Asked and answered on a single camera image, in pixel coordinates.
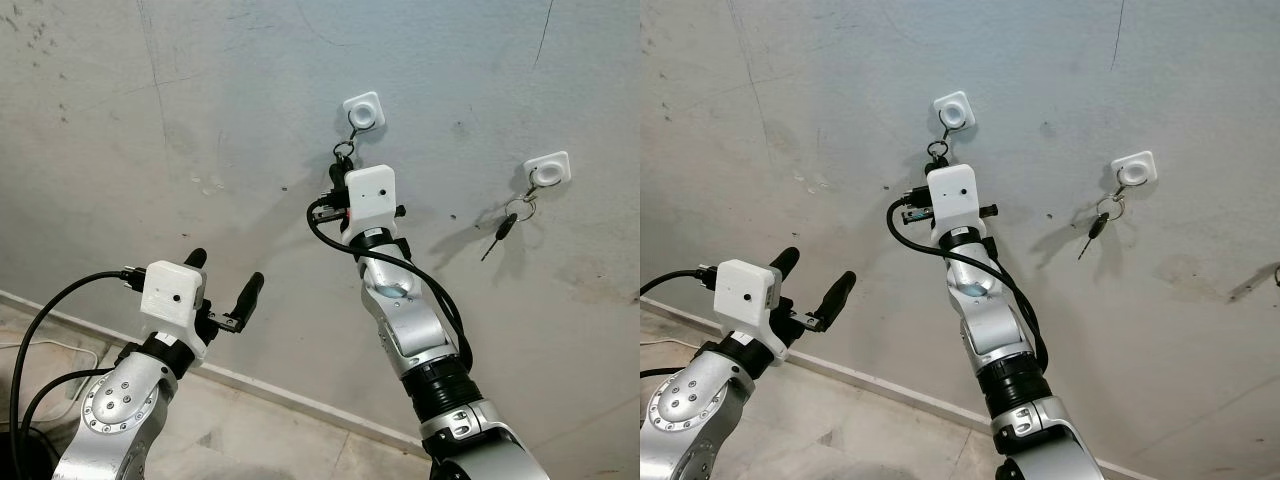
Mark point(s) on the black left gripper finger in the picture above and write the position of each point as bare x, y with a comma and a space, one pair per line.
838, 292
785, 262
196, 259
250, 292

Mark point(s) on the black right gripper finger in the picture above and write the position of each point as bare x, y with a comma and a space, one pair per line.
935, 166
340, 175

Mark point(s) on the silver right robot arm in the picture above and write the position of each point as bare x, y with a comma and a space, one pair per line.
405, 320
990, 320

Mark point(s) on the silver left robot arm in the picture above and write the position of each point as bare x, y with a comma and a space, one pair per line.
690, 410
115, 410

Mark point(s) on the white skirting board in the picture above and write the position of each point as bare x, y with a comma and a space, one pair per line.
900, 393
300, 407

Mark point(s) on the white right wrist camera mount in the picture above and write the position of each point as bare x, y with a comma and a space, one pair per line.
372, 195
955, 195

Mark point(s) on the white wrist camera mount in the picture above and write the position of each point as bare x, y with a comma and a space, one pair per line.
372, 195
745, 295
955, 195
170, 295

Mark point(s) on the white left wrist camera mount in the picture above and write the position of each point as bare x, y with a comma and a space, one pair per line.
170, 295
745, 295

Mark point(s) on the white square wall hook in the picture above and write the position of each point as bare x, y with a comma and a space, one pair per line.
955, 110
364, 110
548, 171
1135, 170

